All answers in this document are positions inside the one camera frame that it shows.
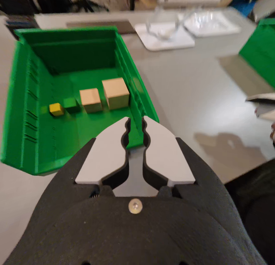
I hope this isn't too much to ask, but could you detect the clear plastic sheet packet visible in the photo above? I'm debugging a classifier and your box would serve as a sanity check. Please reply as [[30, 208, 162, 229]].
[[184, 9, 241, 37]]

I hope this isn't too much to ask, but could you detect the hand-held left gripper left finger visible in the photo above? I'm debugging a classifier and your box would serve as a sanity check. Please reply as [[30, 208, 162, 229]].
[[75, 117, 131, 189]]

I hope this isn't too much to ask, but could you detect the dark desk cover strip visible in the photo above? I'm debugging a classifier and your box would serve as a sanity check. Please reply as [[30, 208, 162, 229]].
[[66, 21, 137, 34]]

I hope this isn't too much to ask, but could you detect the grey desk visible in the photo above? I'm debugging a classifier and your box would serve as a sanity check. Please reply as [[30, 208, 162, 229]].
[[0, 10, 275, 263]]

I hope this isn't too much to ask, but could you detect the green plastic bin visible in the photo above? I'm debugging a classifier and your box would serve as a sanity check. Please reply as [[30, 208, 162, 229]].
[[238, 18, 275, 89], [0, 26, 160, 176]]

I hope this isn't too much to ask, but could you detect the medium wooden cube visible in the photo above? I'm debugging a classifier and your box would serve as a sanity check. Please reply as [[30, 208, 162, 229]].
[[79, 88, 102, 114]]

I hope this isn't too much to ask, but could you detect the large wooden cube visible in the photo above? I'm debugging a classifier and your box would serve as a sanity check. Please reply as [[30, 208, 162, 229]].
[[102, 77, 130, 110]]

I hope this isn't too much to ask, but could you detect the person's black sweater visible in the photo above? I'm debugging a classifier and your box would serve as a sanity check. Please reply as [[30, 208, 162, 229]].
[[223, 156, 275, 265]]

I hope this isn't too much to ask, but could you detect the yellow cube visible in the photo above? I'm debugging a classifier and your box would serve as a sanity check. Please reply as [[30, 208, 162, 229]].
[[49, 103, 64, 117]]

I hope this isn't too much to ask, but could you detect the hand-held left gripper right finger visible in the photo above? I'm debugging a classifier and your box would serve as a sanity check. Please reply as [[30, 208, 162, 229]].
[[141, 116, 196, 190]]

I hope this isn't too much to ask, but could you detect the green cube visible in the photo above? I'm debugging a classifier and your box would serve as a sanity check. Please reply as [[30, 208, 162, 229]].
[[63, 97, 80, 114]]

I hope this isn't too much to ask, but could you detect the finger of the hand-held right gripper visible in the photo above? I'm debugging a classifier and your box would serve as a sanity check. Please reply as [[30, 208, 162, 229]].
[[245, 93, 275, 102], [256, 105, 275, 122]]

